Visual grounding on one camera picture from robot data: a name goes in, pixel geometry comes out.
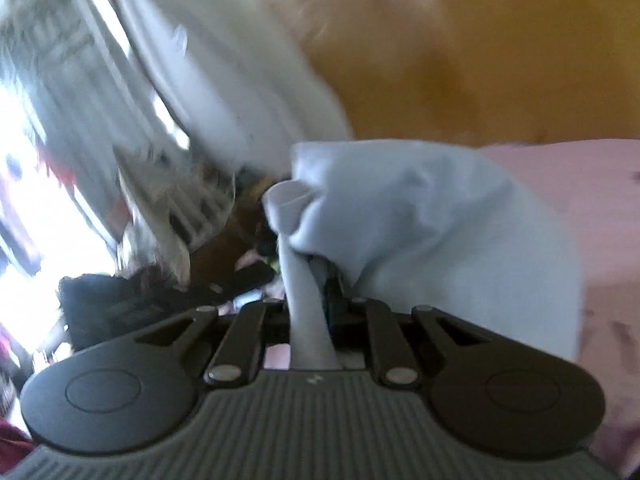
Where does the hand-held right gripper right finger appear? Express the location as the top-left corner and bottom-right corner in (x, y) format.
(322, 272), (496, 391)

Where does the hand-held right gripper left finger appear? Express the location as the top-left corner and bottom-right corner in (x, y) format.
(135, 297), (293, 388)

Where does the plain white sweatshirt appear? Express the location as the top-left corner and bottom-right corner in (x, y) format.
(262, 140), (586, 368)

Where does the dark garment with green cuff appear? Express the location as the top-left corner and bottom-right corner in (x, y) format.
(57, 272), (201, 356)

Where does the pink printed blanket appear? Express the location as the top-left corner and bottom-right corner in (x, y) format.
(480, 139), (640, 478)

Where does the wood-pattern vinyl sheet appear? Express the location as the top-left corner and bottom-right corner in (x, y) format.
(250, 0), (640, 148)

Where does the white wire rack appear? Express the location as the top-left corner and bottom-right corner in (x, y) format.
(112, 145), (241, 281)

